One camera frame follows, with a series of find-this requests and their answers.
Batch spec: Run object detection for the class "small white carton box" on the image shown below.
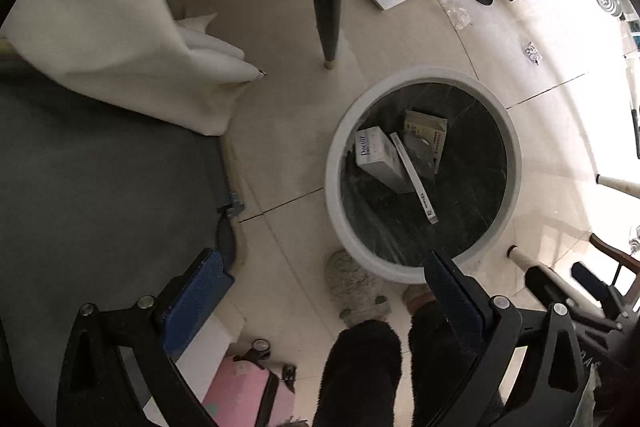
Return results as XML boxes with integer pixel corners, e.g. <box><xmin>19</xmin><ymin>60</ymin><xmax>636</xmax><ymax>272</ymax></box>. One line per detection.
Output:
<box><xmin>405</xmin><ymin>109</ymin><xmax>448</xmax><ymax>176</ymax></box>

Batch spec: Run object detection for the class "white box german flag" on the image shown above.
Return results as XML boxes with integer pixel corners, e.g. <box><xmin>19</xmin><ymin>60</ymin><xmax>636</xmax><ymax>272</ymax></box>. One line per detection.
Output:
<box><xmin>390</xmin><ymin>132</ymin><xmax>438</xmax><ymax>225</ymax></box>

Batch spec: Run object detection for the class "long white toothpaste box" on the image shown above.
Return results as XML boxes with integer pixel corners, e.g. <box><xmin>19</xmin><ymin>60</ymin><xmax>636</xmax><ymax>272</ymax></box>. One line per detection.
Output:
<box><xmin>355</xmin><ymin>127</ymin><xmax>412</xmax><ymax>194</ymax></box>

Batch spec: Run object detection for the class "white round trash bin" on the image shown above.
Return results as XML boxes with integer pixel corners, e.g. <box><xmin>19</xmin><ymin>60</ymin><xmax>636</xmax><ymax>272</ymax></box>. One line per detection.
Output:
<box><xmin>324</xmin><ymin>67</ymin><xmax>522</xmax><ymax>284</ymax></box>

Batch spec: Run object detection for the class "right grey fuzzy slipper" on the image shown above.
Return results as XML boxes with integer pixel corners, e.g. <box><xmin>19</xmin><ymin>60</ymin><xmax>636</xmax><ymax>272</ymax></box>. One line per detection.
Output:
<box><xmin>402</xmin><ymin>284</ymin><xmax>435</xmax><ymax>315</ymax></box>

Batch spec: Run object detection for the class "grey fuzzy slipper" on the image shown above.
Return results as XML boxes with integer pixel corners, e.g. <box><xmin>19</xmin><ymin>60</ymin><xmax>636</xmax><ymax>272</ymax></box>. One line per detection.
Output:
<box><xmin>324</xmin><ymin>251</ymin><xmax>392</xmax><ymax>327</ymax></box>
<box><xmin>402</xmin><ymin>284</ymin><xmax>435</xmax><ymax>315</ymax></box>

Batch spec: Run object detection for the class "dark grey sofa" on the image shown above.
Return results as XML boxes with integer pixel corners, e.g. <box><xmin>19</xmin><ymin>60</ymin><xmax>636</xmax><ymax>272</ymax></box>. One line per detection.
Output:
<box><xmin>1</xmin><ymin>75</ymin><xmax>224</xmax><ymax>425</ymax></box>

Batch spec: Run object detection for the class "left grey fuzzy slipper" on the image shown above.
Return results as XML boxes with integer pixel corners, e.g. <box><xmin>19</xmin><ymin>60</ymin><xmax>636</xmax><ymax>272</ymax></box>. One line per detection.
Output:
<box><xmin>324</xmin><ymin>251</ymin><xmax>392</xmax><ymax>327</ymax></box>

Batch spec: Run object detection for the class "dumbbell on floor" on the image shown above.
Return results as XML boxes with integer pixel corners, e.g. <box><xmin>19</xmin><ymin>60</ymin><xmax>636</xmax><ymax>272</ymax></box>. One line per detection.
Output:
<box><xmin>597</xmin><ymin>0</ymin><xmax>624</xmax><ymax>18</ymax></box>

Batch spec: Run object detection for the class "white cloth on chair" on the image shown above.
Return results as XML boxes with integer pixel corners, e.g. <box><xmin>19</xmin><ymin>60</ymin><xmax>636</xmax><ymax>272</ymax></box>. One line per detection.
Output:
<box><xmin>2</xmin><ymin>0</ymin><xmax>264</xmax><ymax>135</ymax></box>

